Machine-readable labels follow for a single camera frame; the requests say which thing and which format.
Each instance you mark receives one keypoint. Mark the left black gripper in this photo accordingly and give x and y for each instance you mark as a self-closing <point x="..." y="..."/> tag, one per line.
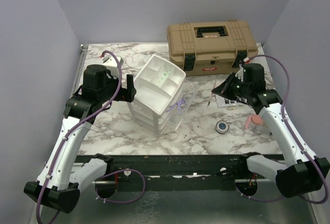
<point x="128" y="94"/>

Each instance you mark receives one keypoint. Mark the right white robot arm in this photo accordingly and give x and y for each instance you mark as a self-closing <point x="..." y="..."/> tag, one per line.
<point x="303" y="171"/>

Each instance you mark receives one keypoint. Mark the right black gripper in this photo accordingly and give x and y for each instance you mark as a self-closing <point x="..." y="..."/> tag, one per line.
<point x="224" y="89"/>

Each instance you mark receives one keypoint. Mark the round compact with lid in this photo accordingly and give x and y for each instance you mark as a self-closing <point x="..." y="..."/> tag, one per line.
<point x="222" y="127"/>

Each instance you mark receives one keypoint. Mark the thin pink makeup pencil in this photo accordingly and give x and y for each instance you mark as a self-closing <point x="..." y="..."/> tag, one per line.
<point x="211" y="93"/>

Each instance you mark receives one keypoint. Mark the tan plastic toolbox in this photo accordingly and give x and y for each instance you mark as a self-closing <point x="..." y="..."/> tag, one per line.
<point x="211" y="47"/>

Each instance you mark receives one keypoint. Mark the purple eyelash curler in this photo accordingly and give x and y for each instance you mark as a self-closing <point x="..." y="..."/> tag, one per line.
<point x="178" y="105"/>

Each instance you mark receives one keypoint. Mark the white plastic drawer organizer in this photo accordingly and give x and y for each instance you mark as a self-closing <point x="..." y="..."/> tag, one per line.
<point x="160" y="84"/>

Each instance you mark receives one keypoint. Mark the eyeshadow palette package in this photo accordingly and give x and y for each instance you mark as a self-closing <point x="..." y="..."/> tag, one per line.
<point x="228" y="104"/>

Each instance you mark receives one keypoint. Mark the pink round makeup sponge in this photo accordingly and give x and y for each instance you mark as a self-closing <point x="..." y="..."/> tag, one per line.
<point x="255" y="119"/>

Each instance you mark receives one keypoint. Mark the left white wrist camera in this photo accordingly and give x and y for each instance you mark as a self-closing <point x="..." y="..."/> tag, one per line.
<point x="110" y="63"/>

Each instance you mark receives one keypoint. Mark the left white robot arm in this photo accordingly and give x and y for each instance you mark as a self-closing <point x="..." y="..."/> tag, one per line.
<point x="57" y="186"/>

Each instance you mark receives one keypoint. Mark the clear bottle black cap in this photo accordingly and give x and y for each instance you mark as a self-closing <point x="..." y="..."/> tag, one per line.
<point x="262" y="129"/>

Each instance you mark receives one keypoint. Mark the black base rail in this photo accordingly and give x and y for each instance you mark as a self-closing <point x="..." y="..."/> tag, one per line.
<point x="176" y="172"/>

